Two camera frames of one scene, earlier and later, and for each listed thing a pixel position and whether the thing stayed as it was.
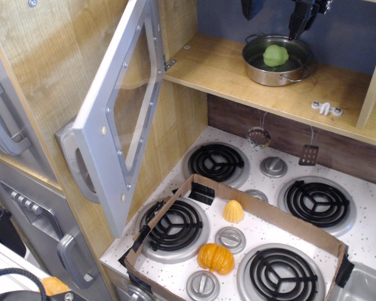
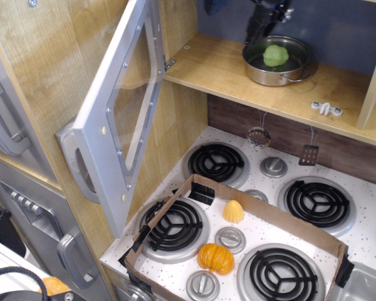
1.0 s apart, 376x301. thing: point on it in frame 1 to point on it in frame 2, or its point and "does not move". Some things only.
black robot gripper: (308, 10) to (267, 15)
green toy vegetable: (275, 56) does not move
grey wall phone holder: (66, 140) does not move
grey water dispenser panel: (42, 218) does not move
